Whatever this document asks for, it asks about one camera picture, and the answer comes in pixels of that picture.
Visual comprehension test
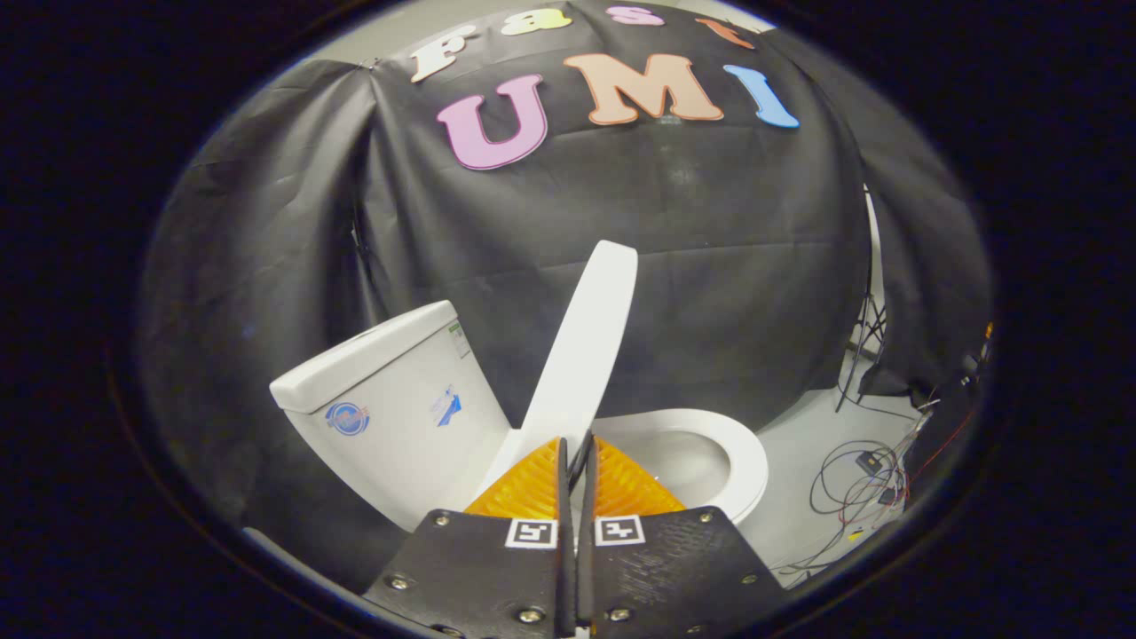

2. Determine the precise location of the red cable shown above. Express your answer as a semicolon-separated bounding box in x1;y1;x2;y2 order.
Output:
905;408;977;480

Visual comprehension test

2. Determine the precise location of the black backdrop cloth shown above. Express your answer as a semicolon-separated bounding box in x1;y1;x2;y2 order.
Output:
138;0;995;591

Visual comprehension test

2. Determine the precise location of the tangle of floor cables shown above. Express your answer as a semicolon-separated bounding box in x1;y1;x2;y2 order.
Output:
772;426;924;578

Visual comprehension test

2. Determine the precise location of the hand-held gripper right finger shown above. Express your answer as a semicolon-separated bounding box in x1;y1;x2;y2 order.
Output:
575;431;791;639

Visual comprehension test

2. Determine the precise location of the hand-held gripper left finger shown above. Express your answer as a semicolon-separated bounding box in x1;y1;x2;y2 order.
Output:
364;435;576;639

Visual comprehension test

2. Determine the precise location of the white ceramic toilet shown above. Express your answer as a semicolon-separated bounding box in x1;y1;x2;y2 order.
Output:
269;300;769;533

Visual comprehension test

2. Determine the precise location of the white toilet lid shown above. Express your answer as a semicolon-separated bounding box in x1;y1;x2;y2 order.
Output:
475;240;640;502

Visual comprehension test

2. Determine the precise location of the black tripod light stand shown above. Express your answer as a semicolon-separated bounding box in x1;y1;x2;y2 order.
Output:
834;186;888;414

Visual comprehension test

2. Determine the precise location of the black round lid handle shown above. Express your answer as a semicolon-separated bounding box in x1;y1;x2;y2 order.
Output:
568;435;594;493

